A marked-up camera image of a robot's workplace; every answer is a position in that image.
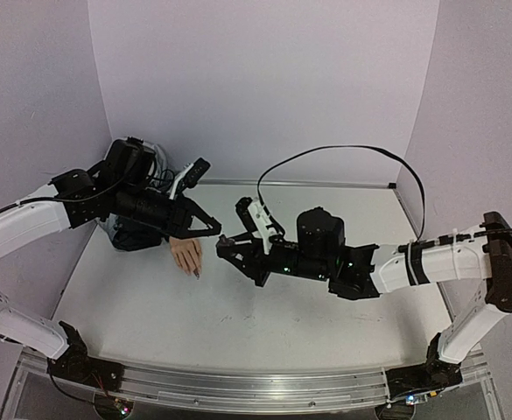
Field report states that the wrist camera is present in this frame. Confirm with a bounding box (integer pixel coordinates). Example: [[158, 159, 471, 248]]
[[235, 197, 284, 255], [168, 157, 211, 200]]

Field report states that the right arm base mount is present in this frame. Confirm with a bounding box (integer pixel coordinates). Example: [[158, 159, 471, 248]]
[[386, 332, 463, 401]]

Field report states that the aluminium back rail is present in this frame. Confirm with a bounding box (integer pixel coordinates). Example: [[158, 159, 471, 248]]
[[199, 179, 397, 190]]

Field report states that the purple nail polish bottle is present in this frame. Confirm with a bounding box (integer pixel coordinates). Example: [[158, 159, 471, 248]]
[[216, 234, 235, 249]]

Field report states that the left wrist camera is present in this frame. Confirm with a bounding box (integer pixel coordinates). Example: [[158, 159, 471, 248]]
[[168, 157, 211, 200]]

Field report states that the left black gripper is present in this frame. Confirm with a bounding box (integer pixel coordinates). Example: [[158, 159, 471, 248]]
[[114, 179, 224, 239]]

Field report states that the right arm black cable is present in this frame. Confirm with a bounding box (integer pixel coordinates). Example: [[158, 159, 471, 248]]
[[257, 145, 427, 242]]

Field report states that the black jacket sleeve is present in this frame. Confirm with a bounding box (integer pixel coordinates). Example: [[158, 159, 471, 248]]
[[98, 214, 169, 252]]

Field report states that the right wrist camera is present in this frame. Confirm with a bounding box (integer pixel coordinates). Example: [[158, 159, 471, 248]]
[[235, 197, 284, 255]]

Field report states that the aluminium front rail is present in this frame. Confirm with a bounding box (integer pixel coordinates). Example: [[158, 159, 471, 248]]
[[18, 349, 500, 419]]

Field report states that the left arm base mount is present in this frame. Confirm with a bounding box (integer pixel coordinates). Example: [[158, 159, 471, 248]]
[[47, 321, 124, 392]]

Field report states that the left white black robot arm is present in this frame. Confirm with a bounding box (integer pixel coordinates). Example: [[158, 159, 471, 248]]
[[0, 137, 221, 382]]

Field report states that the aluminium rail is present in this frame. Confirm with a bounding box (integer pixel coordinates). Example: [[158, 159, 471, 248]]
[[18, 349, 500, 419], [199, 179, 397, 190]]

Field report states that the mannequin hand with long nails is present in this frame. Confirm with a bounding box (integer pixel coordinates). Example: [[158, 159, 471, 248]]
[[169, 237, 202, 278]]

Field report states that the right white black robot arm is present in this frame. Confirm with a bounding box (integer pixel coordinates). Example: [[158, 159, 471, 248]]
[[216, 207, 512, 365]]

